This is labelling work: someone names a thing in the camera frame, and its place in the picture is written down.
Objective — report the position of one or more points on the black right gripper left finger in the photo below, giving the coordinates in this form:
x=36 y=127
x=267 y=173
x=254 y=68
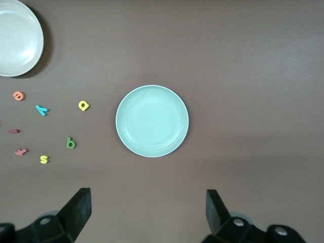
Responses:
x=76 y=210

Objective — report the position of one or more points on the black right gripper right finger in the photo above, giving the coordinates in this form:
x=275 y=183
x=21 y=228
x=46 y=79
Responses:
x=215 y=215

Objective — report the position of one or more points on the green foam letter b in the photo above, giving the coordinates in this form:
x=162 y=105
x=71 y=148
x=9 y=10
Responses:
x=68 y=141

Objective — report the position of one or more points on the yellow foam letter a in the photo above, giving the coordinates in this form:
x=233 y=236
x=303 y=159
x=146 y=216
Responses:
x=86 y=108

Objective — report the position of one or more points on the teal foam letter y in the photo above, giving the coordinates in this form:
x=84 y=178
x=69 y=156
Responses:
x=42 y=110

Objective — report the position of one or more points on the yellow foam letter s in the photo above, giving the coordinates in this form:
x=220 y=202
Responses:
x=44 y=159

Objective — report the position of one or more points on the salmon foam letter f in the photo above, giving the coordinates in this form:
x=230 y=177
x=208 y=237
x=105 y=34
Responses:
x=21 y=152

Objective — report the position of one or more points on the dark red foam letter i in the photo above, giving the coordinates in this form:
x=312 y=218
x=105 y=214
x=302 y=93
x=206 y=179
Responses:
x=14 y=131

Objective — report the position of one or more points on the light green plate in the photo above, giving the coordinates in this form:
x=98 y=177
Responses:
x=152 y=121

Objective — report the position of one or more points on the orange foam letter e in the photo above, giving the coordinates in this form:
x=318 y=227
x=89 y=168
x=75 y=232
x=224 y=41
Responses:
x=22 y=96

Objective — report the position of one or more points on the brown table cover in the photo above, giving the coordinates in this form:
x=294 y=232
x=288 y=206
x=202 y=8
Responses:
x=227 y=76

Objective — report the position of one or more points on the beige plate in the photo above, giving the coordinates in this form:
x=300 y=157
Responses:
x=17 y=38

